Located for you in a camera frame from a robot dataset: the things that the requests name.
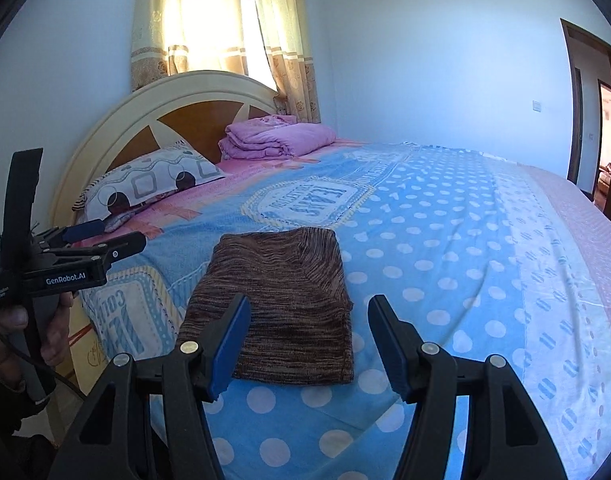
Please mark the brown sofa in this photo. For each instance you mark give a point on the brown sofa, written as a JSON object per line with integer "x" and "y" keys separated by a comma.
{"x": 606, "y": 180}

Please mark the person's left hand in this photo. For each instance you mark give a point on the person's left hand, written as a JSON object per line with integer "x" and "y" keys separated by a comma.
{"x": 58, "y": 325}

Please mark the brown door frame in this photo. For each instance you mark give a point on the brown door frame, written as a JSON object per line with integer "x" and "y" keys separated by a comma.
{"x": 573, "y": 110}

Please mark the folded pink blanket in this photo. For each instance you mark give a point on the folded pink blanket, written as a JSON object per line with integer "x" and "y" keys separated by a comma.
{"x": 280, "y": 140}

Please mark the cardboard box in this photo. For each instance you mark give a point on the cardboard box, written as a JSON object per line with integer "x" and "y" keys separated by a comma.
{"x": 88, "y": 350}

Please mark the cream and wood headboard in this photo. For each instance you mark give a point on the cream and wood headboard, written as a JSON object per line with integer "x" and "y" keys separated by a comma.
{"x": 135, "y": 105}

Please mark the person's left forearm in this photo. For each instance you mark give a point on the person's left forearm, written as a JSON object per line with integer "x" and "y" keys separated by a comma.
{"x": 10, "y": 435}

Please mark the blue pink printed bed sheet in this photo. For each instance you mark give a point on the blue pink printed bed sheet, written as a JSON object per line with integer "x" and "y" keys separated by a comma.
{"x": 460, "y": 235}

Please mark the white patterned pillow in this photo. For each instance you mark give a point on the white patterned pillow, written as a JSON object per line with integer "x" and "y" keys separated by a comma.
{"x": 150, "y": 180}

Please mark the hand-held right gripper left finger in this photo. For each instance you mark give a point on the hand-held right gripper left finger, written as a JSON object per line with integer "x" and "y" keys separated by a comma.
{"x": 230, "y": 350}

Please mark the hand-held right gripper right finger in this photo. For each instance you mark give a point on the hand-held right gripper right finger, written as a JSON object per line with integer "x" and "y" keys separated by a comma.
{"x": 390, "y": 350}

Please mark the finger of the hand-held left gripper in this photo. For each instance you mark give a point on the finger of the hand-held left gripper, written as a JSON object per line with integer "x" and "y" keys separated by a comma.
{"x": 123, "y": 246}
{"x": 83, "y": 231}

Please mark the brown knitted sweater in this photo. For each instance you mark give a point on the brown knitted sweater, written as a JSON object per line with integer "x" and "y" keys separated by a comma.
{"x": 285, "y": 285}

